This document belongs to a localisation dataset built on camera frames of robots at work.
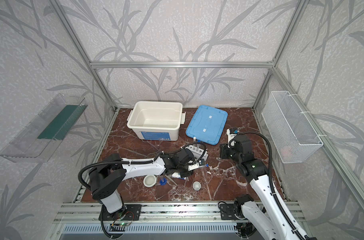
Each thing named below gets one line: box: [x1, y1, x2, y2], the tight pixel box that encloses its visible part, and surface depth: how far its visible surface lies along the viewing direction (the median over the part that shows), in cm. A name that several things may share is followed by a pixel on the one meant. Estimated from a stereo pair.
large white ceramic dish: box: [143, 175, 157, 188], surface depth 83 cm
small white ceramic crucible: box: [192, 181, 202, 191], surface depth 82 cm
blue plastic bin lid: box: [185, 105, 228, 146], surface depth 113 cm
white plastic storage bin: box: [127, 101, 186, 141], surface depth 101 cm
